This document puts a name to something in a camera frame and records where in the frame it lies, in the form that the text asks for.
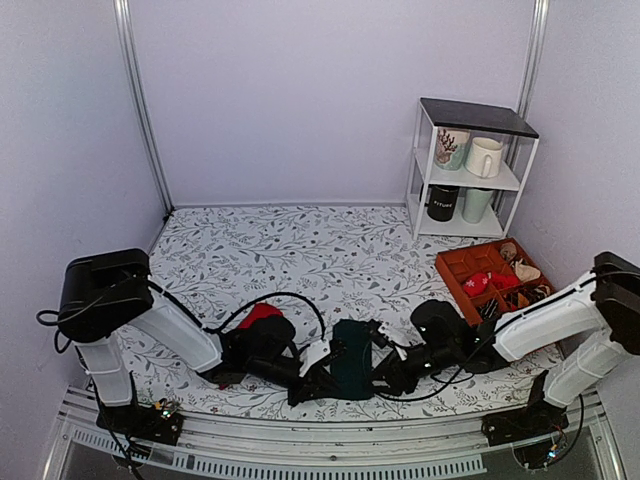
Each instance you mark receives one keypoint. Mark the red snowflake rolled sock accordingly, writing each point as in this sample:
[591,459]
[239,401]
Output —
[476,284]

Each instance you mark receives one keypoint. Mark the aluminium frame post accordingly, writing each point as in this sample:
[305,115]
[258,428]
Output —
[125,31]
[533,56]

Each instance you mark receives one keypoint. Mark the dark green reindeer sock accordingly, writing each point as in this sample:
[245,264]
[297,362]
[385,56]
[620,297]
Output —
[352,369]

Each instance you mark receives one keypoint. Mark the white wire shelf rack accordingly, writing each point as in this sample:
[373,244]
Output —
[499,123]

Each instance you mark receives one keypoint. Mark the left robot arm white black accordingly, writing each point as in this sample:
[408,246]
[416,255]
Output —
[105,292]

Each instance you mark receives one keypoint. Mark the orange compartment organizer tray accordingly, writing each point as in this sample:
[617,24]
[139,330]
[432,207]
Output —
[505,294]

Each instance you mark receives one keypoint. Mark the left aluminium frame post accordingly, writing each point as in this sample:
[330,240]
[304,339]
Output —
[125,31]

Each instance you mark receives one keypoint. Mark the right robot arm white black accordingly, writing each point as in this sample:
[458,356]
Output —
[604,303]

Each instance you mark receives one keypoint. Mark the black mug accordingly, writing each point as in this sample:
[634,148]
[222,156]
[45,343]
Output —
[442,202]

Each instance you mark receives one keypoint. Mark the pale green cup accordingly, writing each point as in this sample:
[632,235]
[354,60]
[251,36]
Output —
[475,204]

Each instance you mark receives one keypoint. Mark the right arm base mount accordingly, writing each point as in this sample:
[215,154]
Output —
[536,418]

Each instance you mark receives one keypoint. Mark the floral ceramic mug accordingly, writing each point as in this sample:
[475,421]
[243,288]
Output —
[451,148]

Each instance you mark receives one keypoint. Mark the right aluminium frame post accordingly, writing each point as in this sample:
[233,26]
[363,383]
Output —
[533,56]

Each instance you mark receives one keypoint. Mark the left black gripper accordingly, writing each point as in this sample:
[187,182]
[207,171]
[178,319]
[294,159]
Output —
[311,388]

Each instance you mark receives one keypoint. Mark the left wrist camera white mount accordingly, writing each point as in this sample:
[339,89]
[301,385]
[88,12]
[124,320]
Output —
[320,352]

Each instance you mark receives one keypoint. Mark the floral patterned table mat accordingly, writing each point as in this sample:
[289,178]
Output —
[318,265]

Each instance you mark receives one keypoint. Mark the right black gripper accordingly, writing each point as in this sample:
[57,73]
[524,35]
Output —
[397,377]

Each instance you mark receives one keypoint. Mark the beige rolled sock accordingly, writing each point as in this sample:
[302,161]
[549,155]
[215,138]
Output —
[524,271]

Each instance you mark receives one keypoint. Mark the front aluminium rail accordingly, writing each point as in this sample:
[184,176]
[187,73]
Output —
[223,447]

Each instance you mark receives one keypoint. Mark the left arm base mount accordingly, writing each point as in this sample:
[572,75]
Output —
[159,423]

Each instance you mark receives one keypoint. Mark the white ribbed mug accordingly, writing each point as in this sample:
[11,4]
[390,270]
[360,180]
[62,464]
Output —
[484,157]

